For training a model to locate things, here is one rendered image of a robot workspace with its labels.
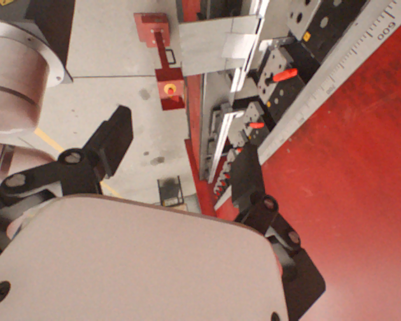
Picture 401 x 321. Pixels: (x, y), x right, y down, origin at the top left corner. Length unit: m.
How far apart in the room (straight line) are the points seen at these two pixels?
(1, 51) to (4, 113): 0.19
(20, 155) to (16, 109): 0.12
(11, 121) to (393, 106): 0.73
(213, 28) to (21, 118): 0.59
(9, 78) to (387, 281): 0.91
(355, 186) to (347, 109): 0.15
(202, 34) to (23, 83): 0.52
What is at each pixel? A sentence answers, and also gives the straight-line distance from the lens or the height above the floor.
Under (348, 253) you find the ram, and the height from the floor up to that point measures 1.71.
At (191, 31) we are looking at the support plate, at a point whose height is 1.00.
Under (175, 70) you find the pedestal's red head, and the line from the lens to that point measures 1.09.
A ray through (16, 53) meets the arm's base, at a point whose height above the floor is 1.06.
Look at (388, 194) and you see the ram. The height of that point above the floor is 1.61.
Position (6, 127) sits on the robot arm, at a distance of 0.57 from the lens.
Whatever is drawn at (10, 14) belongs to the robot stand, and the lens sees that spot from 0.76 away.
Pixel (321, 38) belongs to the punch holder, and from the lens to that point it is 0.46.
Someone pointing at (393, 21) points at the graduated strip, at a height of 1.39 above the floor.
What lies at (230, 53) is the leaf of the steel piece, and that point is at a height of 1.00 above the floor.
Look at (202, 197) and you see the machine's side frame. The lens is 2.55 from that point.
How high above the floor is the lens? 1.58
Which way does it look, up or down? 23 degrees down
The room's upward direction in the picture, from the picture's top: 164 degrees clockwise
